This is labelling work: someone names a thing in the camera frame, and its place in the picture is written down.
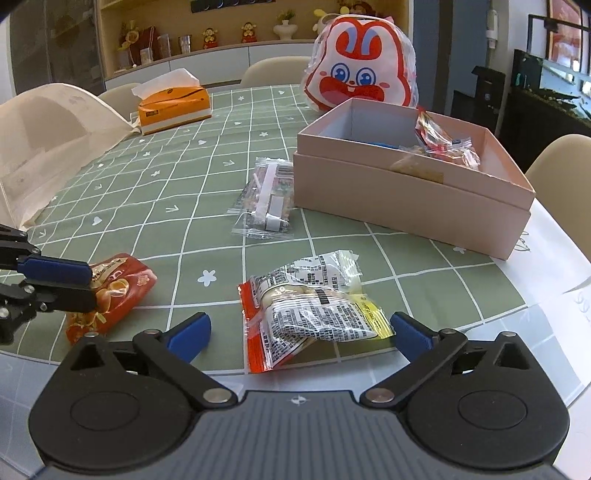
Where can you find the red orange snack packet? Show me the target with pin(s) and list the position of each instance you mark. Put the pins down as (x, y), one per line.
(120, 286)

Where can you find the glass fish tank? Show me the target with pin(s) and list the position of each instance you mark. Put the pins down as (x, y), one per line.
(554, 74)

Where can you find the cream canvas tote bag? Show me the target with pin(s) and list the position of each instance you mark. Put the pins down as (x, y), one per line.
(46, 138)

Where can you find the red white rabbit bag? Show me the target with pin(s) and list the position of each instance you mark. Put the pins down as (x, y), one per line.
(360, 69)

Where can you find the black appliance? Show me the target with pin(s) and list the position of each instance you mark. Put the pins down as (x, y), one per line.
(480, 97)

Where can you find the clear drinking glass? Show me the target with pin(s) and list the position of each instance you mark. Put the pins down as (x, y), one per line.
(164, 46)
(184, 44)

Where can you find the white vase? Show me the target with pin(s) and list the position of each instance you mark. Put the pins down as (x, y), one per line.
(285, 27)

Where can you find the glass door cabinet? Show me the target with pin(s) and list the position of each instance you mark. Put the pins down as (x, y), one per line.
(55, 46)

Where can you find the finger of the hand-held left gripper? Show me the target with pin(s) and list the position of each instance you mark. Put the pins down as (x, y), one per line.
(69, 300)
(55, 272)

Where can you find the clear red-dotted snack packet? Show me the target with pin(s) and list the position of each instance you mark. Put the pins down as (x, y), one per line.
(457, 158)

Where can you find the white bunny plush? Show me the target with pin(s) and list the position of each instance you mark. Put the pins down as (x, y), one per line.
(321, 18)

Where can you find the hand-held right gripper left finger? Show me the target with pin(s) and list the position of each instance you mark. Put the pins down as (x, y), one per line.
(189, 334)

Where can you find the red framed picture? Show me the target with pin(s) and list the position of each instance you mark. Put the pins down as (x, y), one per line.
(570, 27)

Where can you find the clear white-strip snack packet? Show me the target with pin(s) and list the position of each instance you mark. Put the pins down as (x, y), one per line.
(272, 198)

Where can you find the wooden shelf cabinet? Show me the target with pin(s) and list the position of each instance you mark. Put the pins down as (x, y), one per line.
(231, 60)

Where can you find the golden ornament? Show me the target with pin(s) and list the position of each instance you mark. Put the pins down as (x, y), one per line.
(128, 37)

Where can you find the beige chair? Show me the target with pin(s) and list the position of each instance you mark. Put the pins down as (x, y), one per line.
(272, 71)
(568, 170)
(117, 97)

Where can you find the clear black-printed snack packet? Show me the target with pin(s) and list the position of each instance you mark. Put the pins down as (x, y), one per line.
(314, 314)

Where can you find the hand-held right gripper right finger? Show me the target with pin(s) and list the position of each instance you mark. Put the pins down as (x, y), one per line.
(413, 334)

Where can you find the small red snack packet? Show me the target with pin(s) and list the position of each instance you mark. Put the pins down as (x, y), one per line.
(431, 131)

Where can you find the black tank cabinet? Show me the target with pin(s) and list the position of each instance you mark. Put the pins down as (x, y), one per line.
(521, 124)

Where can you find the pink cardboard box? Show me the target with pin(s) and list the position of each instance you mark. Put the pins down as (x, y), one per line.
(392, 207)

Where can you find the brown plush toy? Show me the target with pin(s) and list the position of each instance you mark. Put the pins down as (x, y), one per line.
(355, 5)

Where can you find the red doll figurine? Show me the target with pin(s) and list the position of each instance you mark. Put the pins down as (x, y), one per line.
(210, 39)
(248, 33)

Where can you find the dark red box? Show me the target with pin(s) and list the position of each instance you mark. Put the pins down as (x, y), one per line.
(147, 39)

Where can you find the orange tissue box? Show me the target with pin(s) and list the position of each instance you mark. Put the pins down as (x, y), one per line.
(175, 110)

